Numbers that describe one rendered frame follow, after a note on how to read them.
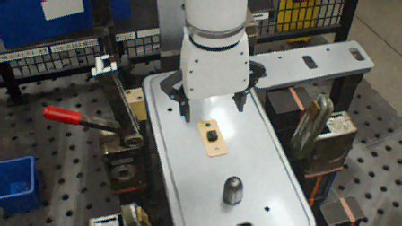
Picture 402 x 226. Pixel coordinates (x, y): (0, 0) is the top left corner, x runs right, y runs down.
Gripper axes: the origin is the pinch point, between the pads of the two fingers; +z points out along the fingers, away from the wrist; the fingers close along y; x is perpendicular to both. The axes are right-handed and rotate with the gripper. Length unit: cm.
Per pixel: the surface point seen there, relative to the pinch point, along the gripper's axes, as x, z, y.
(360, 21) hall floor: 150, 107, 148
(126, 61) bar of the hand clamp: -0.7, -13.5, -13.0
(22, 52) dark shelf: 32.6, 6.0, -34.7
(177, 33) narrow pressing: 26.6, 3.6, -0.5
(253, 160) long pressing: -6.5, 8.2, 5.8
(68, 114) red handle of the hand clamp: -0.4, -5.0, -22.9
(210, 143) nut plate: -1.1, 7.9, -0.6
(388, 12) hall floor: 156, 106, 174
